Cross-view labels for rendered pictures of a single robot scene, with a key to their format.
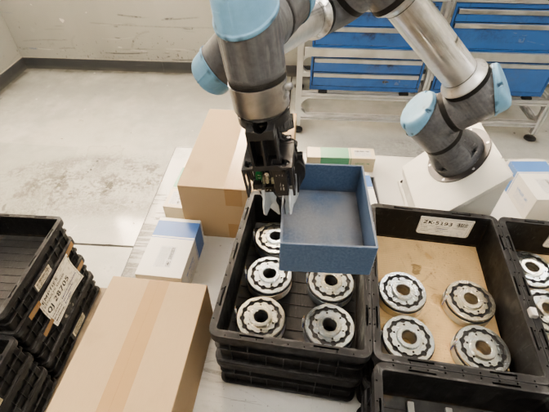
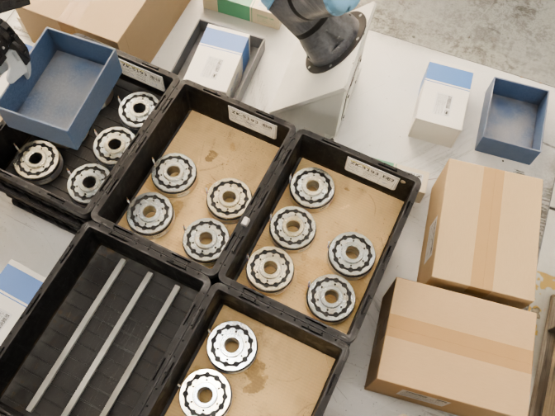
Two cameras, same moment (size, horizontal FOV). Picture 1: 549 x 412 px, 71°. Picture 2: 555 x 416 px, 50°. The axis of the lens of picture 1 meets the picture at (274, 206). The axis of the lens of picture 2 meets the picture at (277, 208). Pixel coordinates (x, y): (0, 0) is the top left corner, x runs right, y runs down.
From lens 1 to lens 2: 0.82 m
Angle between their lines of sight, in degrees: 23
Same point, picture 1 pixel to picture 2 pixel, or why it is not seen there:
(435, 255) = (239, 148)
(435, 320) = (194, 205)
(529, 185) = (424, 98)
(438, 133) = (287, 16)
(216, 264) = not seen: hidden behind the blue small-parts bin
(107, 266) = not seen: hidden behind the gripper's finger
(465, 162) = (324, 55)
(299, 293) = (88, 147)
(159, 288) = not seen: outside the picture
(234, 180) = (72, 12)
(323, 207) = (79, 78)
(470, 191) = (314, 91)
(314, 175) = (77, 45)
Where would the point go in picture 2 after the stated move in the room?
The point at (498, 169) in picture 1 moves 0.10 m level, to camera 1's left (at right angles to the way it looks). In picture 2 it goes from (342, 75) to (301, 64)
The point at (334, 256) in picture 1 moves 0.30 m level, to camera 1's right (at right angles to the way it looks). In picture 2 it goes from (40, 128) to (192, 171)
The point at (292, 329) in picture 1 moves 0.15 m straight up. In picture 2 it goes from (64, 177) to (43, 144)
